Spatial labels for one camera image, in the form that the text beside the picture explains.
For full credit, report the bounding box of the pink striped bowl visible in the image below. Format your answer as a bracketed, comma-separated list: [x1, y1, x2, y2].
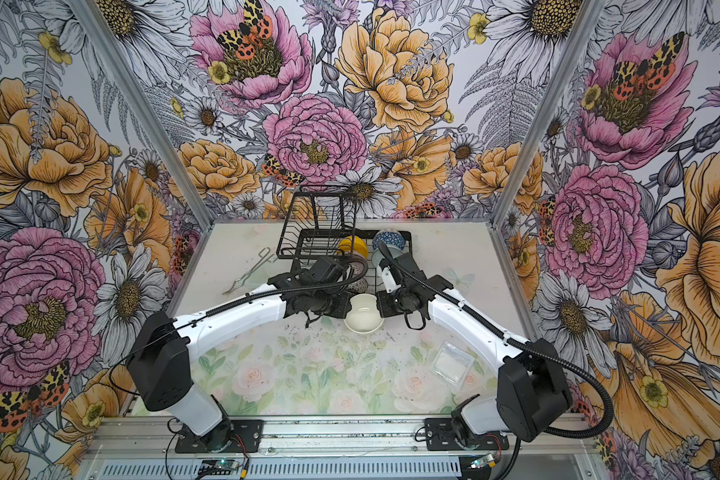
[343, 253, 368, 276]

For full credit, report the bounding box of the cream white bowl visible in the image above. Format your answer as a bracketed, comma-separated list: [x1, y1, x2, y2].
[344, 293, 384, 335]

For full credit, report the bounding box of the yellow bowl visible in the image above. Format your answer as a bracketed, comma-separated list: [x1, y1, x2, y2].
[337, 235, 369, 258]

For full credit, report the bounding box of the blue triangle patterned bowl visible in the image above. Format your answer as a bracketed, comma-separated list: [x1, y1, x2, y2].
[372, 229, 406, 251]

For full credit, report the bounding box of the dotted pattern bowl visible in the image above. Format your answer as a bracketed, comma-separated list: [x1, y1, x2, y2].
[347, 276, 369, 295]

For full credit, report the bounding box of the light green bowl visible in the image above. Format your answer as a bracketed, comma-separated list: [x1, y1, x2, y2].
[371, 246, 400, 268]

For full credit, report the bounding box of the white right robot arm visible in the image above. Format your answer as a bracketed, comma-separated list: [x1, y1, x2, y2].
[377, 245, 573, 444]

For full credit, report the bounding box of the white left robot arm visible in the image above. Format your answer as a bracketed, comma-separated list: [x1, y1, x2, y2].
[122, 256, 368, 452]

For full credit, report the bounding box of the clear plastic container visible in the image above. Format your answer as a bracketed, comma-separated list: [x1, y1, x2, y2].
[431, 342, 474, 389]

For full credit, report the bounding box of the black wire dish rack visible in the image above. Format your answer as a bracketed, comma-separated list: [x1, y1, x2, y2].
[276, 186, 412, 291]

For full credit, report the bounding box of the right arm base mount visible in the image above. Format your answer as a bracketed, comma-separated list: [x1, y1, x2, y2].
[423, 395, 509, 452]

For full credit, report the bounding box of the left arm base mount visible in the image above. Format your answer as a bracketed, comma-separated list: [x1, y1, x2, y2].
[176, 405, 264, 454]

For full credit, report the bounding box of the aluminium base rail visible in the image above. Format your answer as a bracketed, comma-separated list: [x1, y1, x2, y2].
[78, 415, 609, 479]

